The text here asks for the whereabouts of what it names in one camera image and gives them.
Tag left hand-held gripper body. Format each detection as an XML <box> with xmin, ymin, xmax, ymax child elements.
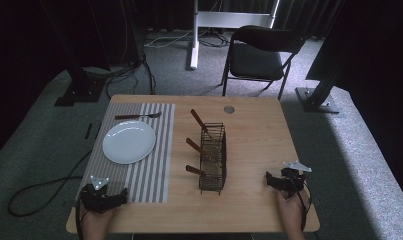
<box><xmin>80</xmin><ymin>175</ymin><xmax>117</xmax><ymax>215</ymax></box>

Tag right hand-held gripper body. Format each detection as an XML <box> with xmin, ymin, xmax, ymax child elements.
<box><xmin>276</xmin><ymin>160</ymin><xmax>313</xmax><ymax>201</ymax></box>

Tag person's left hand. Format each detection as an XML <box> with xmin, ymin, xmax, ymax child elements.
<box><xmin>80</xmin><ymin>207</ymin><xmax>117</xmax><ymax>240</ymax></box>

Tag grey striped placemat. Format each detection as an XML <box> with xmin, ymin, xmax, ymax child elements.
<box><xmin>75</xmin><ymin>102</ymin><xmax>176</xmax><ymax>204</ymax></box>

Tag white round plate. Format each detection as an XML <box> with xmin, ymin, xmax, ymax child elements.
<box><xmin>101</xmin><ymin>120</ymin><xmax>157</xmax><ymax>165</ymax></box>

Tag black metal stand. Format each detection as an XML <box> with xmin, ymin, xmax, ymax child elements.
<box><xmin>38</xmin><ymin>0</ymin><xmax>107</xmax><ymax>108</ymax></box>
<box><xmin>294</xmin><ymin>63</ymin><xmax>344</xmax><ymax>115</ymax></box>

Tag black folding chair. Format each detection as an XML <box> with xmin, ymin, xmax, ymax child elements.
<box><xmin>220</xmin><ymin>24</ymin><xmax>307</xmax><ymax>101</ymax></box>

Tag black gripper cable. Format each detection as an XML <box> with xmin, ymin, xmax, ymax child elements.
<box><xmin>75</xmin><ymin>199</ymin><xmax>87</xmax><ymax>240</ymax></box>
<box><xmin>287</xmin><ymin>169</ymin><xmax>313</xmax><ymax>232</ymax></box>

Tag black floor cable loop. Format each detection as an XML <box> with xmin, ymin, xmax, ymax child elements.
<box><xmin>6</xmin><ymin>149</ymin><xmax>94</xmax><ymax>218</ymax></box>

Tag black wire cutlery basket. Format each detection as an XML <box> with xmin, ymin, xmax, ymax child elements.
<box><xmin>198</xmin><ymin>122</ymin><xmax>228</xmax><ymax>196</ymax></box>

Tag brown-handled knife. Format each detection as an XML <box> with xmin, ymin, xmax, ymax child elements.
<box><xmin>114</xmin><ymin>111</ymin><xmax>163</xmax><ymax>121</ymax></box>

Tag wooden-handled long utensil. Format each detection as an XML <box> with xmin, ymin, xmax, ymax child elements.
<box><xmin>189</xmin><ymin>108</ymin><xmax>223</xmax><ymax>152</ymax></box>

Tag bundle of black floor cables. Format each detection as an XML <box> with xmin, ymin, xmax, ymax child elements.
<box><xmin>83</xmin><ymin>49</ymin><xmax>157</xmax><ymax>100</ymax></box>

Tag white floor cables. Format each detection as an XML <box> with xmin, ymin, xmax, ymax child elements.
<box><xmin>143</xmin><ymin>27</ymin><xmax>231</xmax><ymax>50</ymax></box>

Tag white metal stand frame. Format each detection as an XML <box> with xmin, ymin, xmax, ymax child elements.
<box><xmin>188</xmin><ymin>0</ymin><xmax>281</xmax><ymax>71</ymax></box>

